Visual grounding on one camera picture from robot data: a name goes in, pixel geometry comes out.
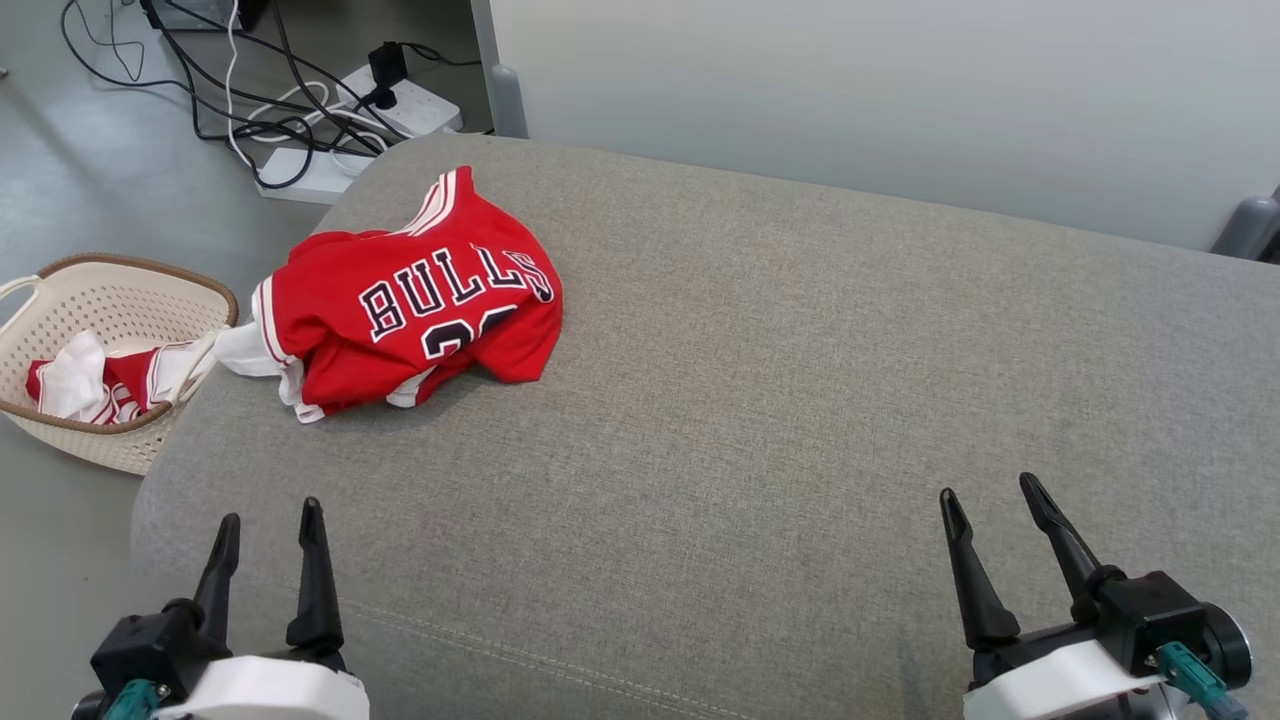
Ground left teal plug camera cable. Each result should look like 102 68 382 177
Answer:
103 680 166 720

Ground red white garment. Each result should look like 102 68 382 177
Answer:
25 330 216 426

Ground right teal plug camera cable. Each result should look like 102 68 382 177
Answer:
1155 643 1251 720

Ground beige plastic laundry basket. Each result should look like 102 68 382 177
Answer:
0 253 240 476

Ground teal plug camera cable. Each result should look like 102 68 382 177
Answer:
1155 643 1251 720
103 680 166 720

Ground plain white power strip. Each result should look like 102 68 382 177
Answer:
255 145 376 206

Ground grey partition post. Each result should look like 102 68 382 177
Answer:
470 0 529 139
1210 185 1280 263

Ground red Bulls jersey white sleeves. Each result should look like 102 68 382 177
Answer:
213 165 564 424

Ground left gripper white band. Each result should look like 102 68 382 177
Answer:
155 497 371 720

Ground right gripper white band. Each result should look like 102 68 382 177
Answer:
939 472 1169 720

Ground black power adapter plug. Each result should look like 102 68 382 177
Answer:
367 42 411 109

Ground white floor cable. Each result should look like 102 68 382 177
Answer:
225 0 263 171

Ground white power strip with sockets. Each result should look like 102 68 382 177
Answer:
335 62 464 141

